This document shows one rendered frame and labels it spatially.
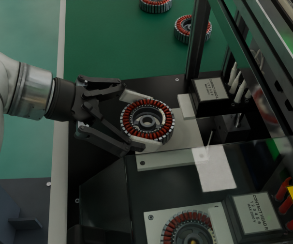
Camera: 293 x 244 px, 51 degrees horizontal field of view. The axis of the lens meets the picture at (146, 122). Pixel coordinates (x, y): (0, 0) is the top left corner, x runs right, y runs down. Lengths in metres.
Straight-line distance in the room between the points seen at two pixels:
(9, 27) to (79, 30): 1.51
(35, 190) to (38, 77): 1.07
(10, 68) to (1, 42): 1.87
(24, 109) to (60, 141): 0.23
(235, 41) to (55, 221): 0.47
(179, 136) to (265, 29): 0.33
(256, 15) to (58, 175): 0.49
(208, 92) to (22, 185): 1.17
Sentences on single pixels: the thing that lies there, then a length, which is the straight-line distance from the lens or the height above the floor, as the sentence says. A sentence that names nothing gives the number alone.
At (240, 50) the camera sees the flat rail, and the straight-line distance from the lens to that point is 0.50.
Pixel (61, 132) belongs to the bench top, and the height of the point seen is 0.75.
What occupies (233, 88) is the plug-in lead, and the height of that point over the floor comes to 0.92.
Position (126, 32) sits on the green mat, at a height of 0.75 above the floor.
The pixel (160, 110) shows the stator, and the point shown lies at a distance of 0.64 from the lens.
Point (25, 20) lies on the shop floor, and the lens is 2.54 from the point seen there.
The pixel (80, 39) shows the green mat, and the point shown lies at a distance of 0.99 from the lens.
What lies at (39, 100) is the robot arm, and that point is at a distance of 0.52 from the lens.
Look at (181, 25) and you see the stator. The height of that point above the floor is 0.78.
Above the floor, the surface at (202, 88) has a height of 0.92.
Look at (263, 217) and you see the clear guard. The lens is 0.32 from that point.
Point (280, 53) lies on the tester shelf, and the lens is 0.41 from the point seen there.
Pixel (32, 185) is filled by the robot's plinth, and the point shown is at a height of 0.02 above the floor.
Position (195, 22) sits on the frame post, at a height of 0.94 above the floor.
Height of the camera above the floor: 1.35
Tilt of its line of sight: 53 degrees down
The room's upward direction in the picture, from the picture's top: straight up
